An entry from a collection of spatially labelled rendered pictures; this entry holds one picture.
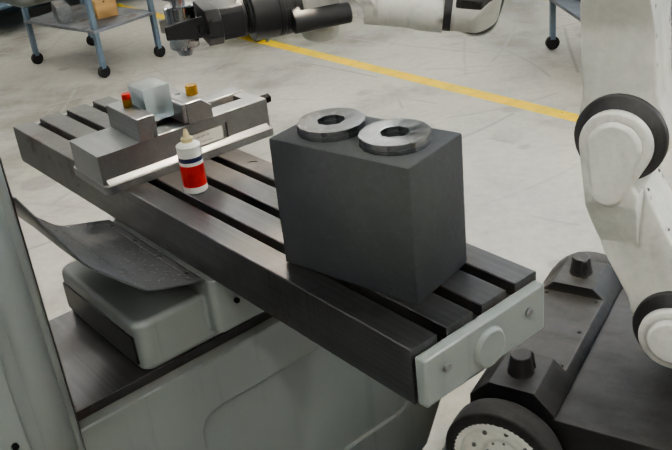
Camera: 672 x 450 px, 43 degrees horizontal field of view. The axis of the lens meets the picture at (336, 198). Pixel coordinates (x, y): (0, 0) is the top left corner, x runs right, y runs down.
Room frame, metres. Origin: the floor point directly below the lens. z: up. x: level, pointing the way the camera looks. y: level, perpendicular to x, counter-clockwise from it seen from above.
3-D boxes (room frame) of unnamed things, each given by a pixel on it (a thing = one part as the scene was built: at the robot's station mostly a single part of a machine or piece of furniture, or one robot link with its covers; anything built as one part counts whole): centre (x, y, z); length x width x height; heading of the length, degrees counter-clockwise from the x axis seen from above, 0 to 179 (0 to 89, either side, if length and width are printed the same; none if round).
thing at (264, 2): (1.38, 0.12, 1.23); 0.13 x 0.12 x 0.10; 17
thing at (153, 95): (1.48, 0.31, 1.08); 0.06 x 0.05 x 0.06; 36
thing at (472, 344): (1.35, 0.21, 0.93); 1.24 x 0.23 x 0.08; 38
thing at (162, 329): (1.35, 0.21, 0.83); 0.50 x 0.35 x 0.12; 128
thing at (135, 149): (1.50, 0.28, 1.02); 0.35 x 0.15 x 0.11; 126
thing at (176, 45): (1.35, 0.21, 1.23); 0.05 x 0.05 x 0.06
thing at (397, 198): (1.02, -0.04, 1.07); 0.22 x 0.12 x 0.20; 49
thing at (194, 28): (1.32, 0.20, 1.23); 0.06 x 0.02 x 0.03; 107
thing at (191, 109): (1.51, 0.26, 1.06); 0.12 x 0.06 x 0.04; 36
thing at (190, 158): (1.32, 0.23, 1.02); 0.04 x 0.04 x 0.11
